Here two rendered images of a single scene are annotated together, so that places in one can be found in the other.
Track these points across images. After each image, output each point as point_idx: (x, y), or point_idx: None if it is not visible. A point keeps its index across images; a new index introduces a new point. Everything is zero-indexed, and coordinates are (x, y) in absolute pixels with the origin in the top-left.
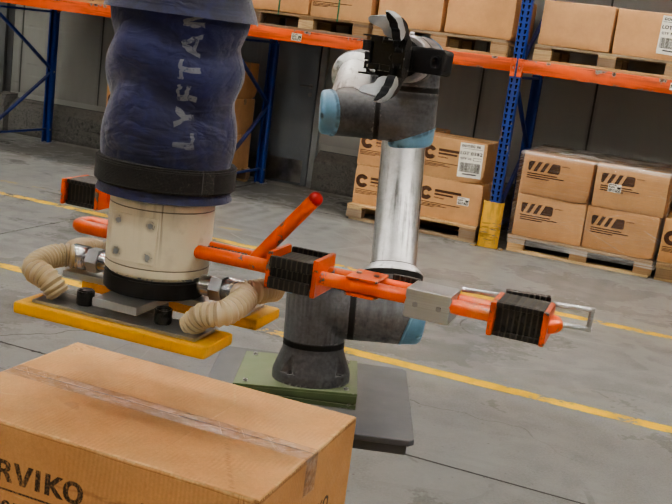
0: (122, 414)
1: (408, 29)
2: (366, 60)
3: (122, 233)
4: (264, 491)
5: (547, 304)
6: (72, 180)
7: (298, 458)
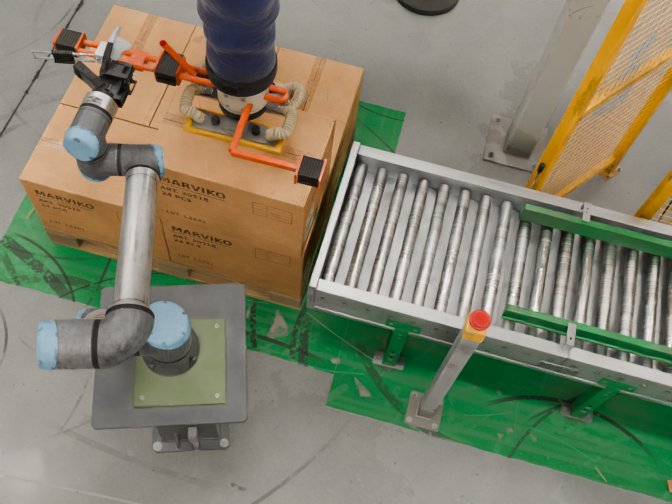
0: None
1: (102, 59)
2: (131, 79)
3: None
4: (182, 83)
5: (57, 38)
6: (320, 159)
7: (169, 112)
